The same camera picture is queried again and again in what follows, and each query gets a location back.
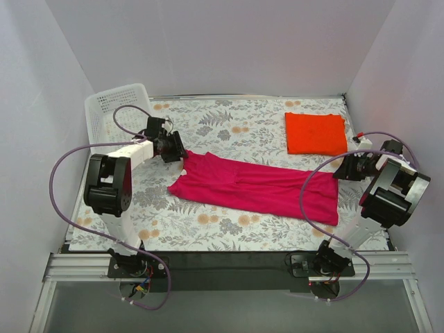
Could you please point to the white plastic basket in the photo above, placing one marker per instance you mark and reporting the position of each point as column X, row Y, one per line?
column 127, row 106

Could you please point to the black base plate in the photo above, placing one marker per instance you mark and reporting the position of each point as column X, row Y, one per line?
column 220, row 271

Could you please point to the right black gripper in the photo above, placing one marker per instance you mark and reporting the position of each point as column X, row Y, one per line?
column 350, row 167

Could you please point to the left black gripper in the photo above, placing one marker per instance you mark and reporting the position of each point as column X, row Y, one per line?
column 176, row 146

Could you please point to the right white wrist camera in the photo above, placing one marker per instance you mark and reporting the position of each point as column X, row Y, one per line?
column 361, row 142

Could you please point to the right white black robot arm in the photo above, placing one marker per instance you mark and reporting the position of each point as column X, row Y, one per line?
column 390, row 199

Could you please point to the magenta t shirt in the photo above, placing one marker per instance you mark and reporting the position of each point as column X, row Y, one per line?
column 212, row 180

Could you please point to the aluminium frame rail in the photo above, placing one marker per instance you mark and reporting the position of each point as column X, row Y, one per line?
column 77, row 267

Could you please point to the folded orange t shirt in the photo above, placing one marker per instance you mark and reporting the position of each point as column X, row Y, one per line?
column 315, row 134

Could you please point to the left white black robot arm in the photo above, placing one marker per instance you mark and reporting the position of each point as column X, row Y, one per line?
column 109, row 187

